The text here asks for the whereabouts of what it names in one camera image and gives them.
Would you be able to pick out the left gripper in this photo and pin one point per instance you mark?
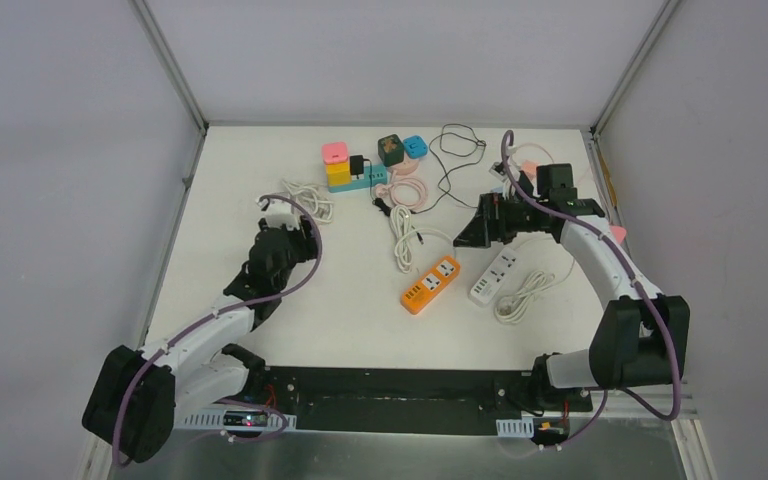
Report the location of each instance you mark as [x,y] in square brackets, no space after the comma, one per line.
[278,240]

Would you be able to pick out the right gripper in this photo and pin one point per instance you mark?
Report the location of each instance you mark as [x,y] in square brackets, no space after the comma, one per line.
[489,224]

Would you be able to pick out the orange power strip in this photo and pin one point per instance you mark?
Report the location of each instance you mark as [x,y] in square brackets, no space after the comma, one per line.
[417,297]

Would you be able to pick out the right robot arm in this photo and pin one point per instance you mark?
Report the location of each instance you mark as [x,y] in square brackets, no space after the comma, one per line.
[639,346]

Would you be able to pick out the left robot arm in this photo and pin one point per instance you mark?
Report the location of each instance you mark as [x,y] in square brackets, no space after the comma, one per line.
[141,394]

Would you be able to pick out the round pink socket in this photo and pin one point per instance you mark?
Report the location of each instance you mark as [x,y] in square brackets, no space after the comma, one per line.
[404,168]

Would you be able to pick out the blue cube socket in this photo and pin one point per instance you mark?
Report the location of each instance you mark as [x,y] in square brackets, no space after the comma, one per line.
[415,147]

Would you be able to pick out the yellow cube socket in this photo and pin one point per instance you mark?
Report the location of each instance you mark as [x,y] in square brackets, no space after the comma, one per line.
[338,174]

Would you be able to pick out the pink cube socket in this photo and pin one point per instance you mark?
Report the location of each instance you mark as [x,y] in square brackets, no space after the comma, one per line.
[334,153]

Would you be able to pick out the dark green cube socket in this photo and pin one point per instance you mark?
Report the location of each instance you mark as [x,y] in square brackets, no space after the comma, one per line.
[390,150]

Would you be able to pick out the white power strip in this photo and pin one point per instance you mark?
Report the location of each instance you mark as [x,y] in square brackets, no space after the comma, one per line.
[485,289]

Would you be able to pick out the teal power strip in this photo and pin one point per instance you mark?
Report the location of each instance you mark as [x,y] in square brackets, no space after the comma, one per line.
[374,174]

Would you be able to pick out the pink triangular power strip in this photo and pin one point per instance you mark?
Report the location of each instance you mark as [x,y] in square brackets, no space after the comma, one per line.
[619,233]

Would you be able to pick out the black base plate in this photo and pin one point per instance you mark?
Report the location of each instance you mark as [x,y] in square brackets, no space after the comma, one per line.
[405,401]

